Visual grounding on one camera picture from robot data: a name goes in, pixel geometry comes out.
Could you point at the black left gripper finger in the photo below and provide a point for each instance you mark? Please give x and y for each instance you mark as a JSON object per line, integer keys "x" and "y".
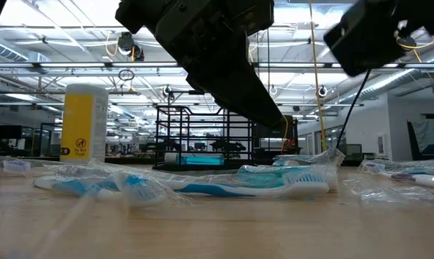
{"x": 242, "y": 97}

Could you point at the blue white toothbrush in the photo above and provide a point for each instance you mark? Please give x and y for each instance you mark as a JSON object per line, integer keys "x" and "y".
{"x": 209, "y": 190}

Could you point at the purple white toothbrush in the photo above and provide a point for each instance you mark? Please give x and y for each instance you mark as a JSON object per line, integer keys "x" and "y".
{"x": 429, "y": 181}

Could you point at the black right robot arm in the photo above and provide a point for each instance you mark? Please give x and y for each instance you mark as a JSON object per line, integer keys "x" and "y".
{"x": 429, "y": 14}

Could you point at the small round ceiling reel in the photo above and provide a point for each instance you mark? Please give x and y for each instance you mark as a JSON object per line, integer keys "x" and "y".
{"x": 273, "y": 90}
{"x": 167, "y": 91}
{"x": 322, "y": 91}

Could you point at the yellow white wipes canister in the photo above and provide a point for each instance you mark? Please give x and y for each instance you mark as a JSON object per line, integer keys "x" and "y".
{"x": 83, "y": 126}

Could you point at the empty clear plastic wrapper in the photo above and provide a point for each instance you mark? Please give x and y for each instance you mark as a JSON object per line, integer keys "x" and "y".
{"x": 393, "y": 196}

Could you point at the black monitor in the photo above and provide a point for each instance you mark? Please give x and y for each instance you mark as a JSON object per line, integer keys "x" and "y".
{"x": 8, "y": 131}

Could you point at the black table frame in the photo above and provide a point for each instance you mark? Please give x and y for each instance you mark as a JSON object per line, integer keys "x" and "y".
{"x": 130, "y": 160}

